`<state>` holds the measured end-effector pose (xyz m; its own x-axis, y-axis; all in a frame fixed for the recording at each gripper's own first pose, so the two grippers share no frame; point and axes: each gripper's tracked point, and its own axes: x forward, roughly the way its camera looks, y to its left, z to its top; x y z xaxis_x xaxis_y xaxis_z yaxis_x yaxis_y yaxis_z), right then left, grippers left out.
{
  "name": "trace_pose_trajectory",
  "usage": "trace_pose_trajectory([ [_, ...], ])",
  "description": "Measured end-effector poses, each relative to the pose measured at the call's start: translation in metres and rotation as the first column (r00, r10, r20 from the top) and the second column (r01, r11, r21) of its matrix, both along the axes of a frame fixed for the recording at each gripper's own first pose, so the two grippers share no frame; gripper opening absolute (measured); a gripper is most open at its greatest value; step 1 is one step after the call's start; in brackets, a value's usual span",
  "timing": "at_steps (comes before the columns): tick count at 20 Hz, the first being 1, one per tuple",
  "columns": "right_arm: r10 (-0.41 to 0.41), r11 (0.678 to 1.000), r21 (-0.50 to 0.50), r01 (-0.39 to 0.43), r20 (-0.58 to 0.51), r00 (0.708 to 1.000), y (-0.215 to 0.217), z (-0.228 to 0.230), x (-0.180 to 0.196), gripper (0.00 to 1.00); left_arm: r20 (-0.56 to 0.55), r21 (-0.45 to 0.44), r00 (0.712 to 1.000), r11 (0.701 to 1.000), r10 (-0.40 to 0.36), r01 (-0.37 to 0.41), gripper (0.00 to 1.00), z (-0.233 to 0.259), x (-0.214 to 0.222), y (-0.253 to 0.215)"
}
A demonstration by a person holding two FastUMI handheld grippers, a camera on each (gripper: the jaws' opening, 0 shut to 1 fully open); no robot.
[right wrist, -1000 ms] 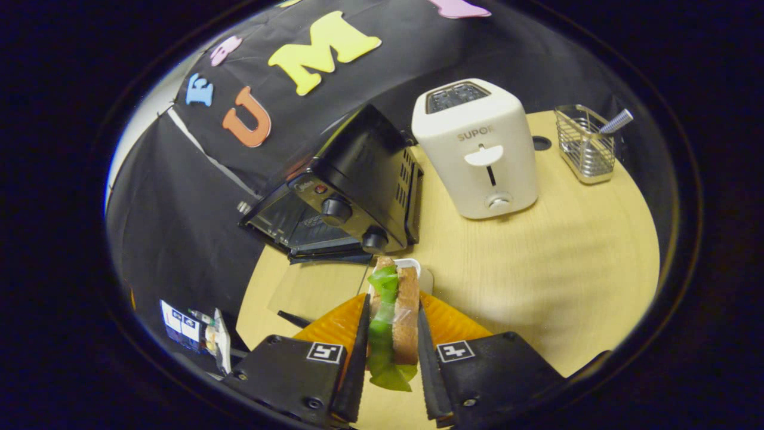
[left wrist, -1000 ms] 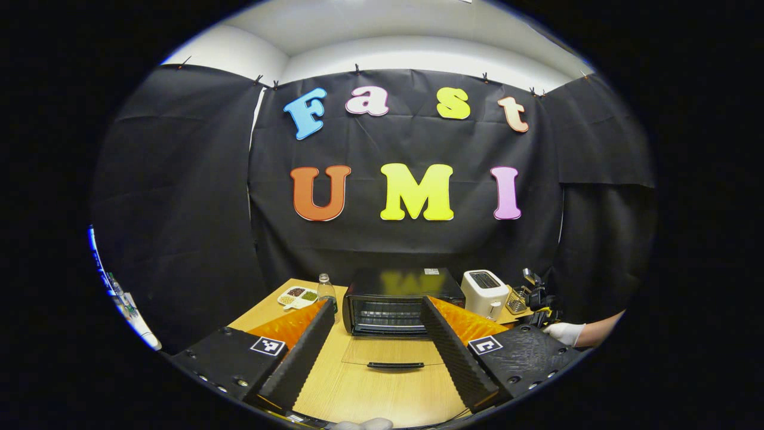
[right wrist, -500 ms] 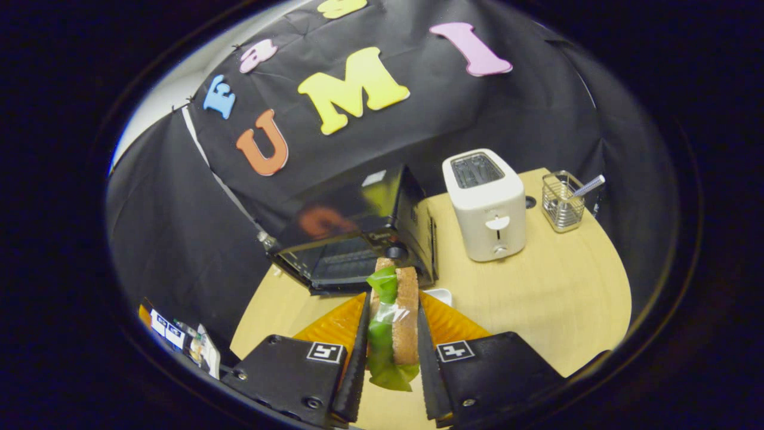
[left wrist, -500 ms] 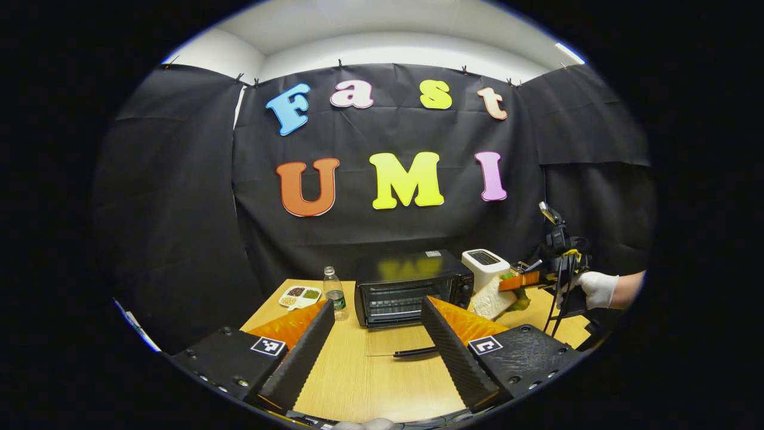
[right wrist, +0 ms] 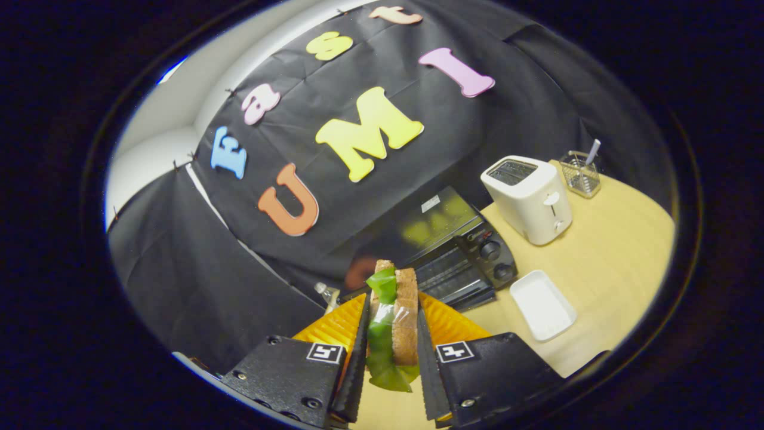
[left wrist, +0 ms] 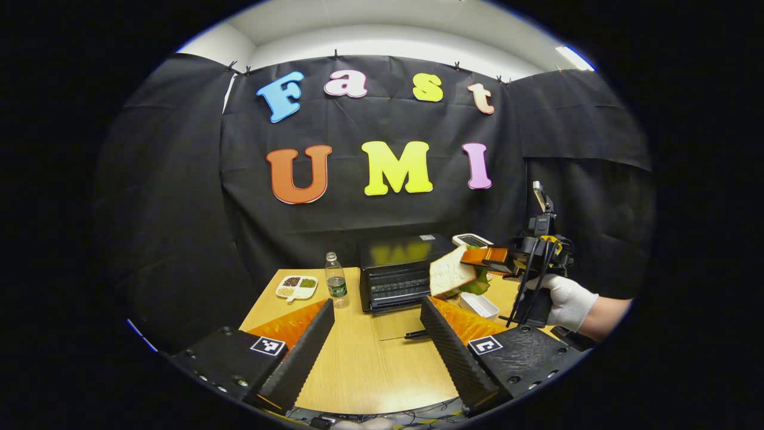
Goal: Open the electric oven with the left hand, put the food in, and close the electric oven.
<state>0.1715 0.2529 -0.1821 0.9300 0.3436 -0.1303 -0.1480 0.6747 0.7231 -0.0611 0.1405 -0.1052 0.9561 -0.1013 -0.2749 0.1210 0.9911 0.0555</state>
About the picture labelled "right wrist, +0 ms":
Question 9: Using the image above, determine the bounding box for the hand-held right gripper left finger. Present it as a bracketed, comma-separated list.
[222, 293, 372, 428]

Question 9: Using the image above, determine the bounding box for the white toaster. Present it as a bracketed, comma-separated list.
[480, 155, 574, 246]

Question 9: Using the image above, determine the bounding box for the metal mesh basket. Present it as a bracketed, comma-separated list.
[559, 150, 602, 199]

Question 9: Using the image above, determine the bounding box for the black electric oven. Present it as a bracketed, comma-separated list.
[343, 186, 519, 312]

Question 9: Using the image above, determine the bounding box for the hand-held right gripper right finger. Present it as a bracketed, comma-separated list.
[416, 291, 565, 428]

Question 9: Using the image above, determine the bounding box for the clear plastic water bottle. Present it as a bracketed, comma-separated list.
[315, 282, 341, 315]

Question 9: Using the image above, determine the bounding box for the lettuce sandwich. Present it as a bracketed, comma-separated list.
[365, 259, 420, 393]

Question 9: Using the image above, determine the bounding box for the white rectangular tray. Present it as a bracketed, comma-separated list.
[509, 270, 578, 342]

